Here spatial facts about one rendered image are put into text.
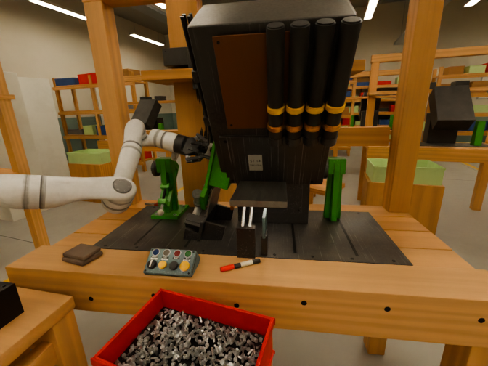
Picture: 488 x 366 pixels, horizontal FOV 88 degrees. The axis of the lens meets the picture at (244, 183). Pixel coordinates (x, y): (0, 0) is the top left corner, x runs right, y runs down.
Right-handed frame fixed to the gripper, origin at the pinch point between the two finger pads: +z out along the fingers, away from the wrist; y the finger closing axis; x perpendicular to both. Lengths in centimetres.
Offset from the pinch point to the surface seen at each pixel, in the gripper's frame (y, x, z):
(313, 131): -5.3, -33.5, 31.3
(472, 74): 553, 296, 423
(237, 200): -24.0, -19.4, 16.9
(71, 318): -66, 4, -22
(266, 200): -22.2, -20.8, 24.6
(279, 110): -5.3, -37.6, 21.7
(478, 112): 498, 347, 473
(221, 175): -11.1, -5.9, 8.1
